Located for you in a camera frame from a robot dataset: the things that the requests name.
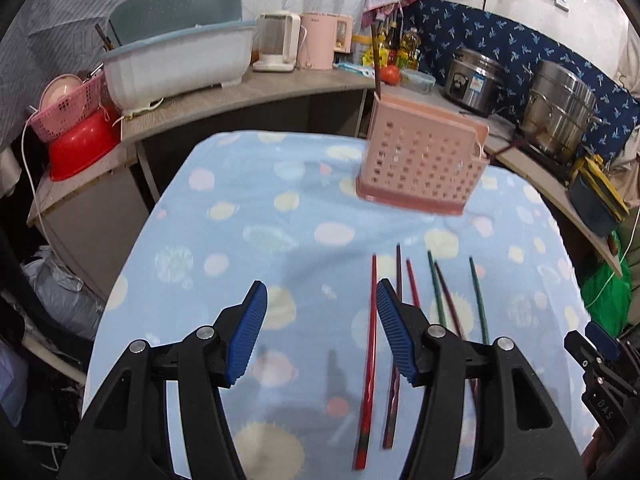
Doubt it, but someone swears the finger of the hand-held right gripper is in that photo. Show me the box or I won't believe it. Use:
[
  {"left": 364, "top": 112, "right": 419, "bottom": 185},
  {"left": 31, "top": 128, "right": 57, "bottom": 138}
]
[
  {"left": 564, "top": 331, "right": 608, "bottom": 386},
  {"left": 584, "top": 321, "right": 623, "bottom": 361}
]

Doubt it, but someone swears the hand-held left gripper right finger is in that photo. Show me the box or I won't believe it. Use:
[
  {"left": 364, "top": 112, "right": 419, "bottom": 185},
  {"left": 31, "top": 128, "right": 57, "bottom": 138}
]
[{"left": 376, "top": 279, "right": 587, "bottom": 480}]

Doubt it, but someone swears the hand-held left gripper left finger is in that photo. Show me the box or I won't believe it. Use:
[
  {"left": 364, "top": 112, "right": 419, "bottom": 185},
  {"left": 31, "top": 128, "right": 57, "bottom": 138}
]
[{"left": 59, "top": 280, "right": 269, "bottom": 480}]

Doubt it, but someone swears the green chopstick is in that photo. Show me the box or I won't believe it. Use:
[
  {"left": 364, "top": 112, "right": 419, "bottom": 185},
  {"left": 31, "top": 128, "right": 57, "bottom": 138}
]
[
  {"left": 468, "top": 256, "right": 491, "bottom": 346},
  {"left": 426, "top": 250, "right": 448, "bottom": 329}
]

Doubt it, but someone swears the dark red chopstick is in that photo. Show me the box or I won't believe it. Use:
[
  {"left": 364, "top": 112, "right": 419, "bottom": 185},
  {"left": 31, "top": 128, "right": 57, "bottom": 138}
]
[
  {"left": 433, "top": 261, "right": 466, "bottom": 341},
  {"left": 382, "top": 243, "right": 404, "bottom": 450}
]

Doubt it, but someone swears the pink perforated utensil holder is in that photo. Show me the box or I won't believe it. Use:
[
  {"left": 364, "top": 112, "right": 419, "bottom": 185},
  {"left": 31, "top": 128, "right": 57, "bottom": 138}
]
[{"left": 355, "top": 92, "right": 491, "bottom": 218}]

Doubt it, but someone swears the dark brown chopstick gold band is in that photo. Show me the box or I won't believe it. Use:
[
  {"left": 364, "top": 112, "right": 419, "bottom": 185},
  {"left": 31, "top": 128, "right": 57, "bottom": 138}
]
[{"left": 371, "top": 24, "right": 384, "bottom": 101}]

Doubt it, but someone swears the green plastic bag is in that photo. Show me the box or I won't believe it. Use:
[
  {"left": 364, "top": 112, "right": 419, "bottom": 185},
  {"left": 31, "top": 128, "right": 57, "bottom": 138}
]
[{"left": 579, "top": 229, "right": 634, "bottom": 322}]

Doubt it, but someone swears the blue planet print tablecloth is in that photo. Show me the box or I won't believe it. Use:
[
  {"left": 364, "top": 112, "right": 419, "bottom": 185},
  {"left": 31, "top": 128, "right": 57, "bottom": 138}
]
[{"left": 82, "top": 131, "right": 601, "bottom": 480}]

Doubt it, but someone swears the black induction cooker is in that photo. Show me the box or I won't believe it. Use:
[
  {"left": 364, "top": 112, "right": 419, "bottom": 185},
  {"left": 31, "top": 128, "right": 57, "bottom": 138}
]
[{"left": 509, "top": 132, "right": 582, "bottom": 182}]

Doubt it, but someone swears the small wooden cabinet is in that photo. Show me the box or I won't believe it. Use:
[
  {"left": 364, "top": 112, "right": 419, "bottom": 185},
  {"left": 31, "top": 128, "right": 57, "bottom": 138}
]
[{"left": 27, "top": 157, "right": 152, "bottom": 302}]

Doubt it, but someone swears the grey plastic bag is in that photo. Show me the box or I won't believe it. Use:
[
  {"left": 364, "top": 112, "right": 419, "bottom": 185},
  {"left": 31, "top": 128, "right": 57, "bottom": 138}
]
[{"left": 22, "top": 259, "right": 107, "bottom": 342}]

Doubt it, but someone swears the steel steamer pot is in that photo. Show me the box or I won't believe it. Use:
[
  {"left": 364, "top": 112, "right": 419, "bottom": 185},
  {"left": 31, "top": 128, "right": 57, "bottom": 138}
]
[{"left": 519, "top": 58, "right": 604, "bottom": 161}]

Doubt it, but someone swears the curved wooden counter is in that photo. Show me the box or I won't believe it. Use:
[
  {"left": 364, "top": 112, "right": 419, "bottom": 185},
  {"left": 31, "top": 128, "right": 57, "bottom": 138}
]
[{"left": 119, "top": 67, "right": 624, "bottom": 277}]

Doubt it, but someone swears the blue plastic bag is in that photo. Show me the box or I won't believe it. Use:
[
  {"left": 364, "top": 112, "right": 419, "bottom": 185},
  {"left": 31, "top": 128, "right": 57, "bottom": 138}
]
[{"left": 0, "top": 344, "right": 32, "bottom": 427}]

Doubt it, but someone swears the red plastic basin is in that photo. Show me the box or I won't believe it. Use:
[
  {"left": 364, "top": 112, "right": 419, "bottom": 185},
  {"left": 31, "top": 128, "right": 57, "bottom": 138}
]
[{"left": 47, "top": 109, "right": 124, "bottom": 183}]

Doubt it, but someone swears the clear food container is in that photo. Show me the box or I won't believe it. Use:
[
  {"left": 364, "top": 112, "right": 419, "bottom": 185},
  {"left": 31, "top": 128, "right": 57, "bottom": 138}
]
[{"left": 400, "top": 67, "right": 436, "bottom": 95}]

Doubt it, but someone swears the steel rice cooker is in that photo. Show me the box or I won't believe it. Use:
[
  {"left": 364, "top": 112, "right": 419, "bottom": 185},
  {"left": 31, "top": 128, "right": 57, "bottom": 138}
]
[{"left": 442, "top": 47, "right": 509, "bottom": 117}]

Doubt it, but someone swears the blue white wipes packet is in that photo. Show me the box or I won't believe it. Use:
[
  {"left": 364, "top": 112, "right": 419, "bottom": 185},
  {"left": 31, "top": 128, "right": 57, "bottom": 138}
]
[{"left": 333, "top": 61, "right": 376, "bottom": 77}]

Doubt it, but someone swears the white dish drainer teal lid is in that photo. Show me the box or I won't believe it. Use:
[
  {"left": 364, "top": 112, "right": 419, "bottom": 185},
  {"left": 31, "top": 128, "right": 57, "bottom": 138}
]
[{"left": 99, "top": 0, "right": 259, "bottom": 111}]

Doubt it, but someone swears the yellow cooking oil bottle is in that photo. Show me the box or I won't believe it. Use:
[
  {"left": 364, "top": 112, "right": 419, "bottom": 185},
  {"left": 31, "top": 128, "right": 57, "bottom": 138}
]
[{"left": 400, "top": 27, "right": 421, "bottom": 69}]

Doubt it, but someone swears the pink plastic basket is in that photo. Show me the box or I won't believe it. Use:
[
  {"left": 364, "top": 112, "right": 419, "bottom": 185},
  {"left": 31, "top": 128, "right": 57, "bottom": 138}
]
[{"left": 28, "top": 70, "right": 111, "bottom": 144}]

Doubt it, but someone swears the dark sauce bottle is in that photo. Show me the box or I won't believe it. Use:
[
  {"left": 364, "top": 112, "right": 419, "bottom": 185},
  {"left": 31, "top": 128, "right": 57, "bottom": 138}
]
[{"left": 387, "top": 19, "right": 401, "bottom": 66}]

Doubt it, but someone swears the white glass kettle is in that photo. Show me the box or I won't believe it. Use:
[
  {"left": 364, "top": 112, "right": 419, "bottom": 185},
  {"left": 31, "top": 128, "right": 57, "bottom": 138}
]
[{"left": 252, "top": 10, "right": 303, "bottom": 74}]

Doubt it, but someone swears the pink electric kettle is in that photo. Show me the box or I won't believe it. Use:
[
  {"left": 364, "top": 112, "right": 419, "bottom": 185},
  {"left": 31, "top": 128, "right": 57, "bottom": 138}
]
[{"left": 298, "top": 12, "right": 353, "bottom": 71}]

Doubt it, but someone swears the pink plate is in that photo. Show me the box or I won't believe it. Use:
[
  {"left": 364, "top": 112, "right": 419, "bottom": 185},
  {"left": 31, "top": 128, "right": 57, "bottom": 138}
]
[{"left": 38, "top": 73, "right": 85, "bottom": 111}]

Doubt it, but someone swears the dark blue floral cloth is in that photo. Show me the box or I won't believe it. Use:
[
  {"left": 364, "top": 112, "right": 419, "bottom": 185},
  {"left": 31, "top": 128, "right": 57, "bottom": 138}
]
[{"left": 399, "top": 0, "right": 640, "bottom": 162}]

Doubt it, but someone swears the white power cable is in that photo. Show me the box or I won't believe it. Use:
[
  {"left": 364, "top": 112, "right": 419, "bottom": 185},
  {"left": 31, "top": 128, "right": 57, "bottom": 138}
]
[
  {"left": 587, "top": 239, "right": 632, "bottom": 307},
  {"left": 19, "top": 109, "right": 52, "bottom": 242}
]

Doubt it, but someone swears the dark wooden utensil handle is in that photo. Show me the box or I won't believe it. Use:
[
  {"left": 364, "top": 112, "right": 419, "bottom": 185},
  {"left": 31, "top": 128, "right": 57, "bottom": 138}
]
[{"left": 94, "top": 23, "right": 119, "bottom": 54}]

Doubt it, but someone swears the grey striped wall sheet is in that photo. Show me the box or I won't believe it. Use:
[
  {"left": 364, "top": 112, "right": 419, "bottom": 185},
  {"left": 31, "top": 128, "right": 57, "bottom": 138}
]
[{"left": 0, "top": 0, "right": 142, "bottom": 147}]

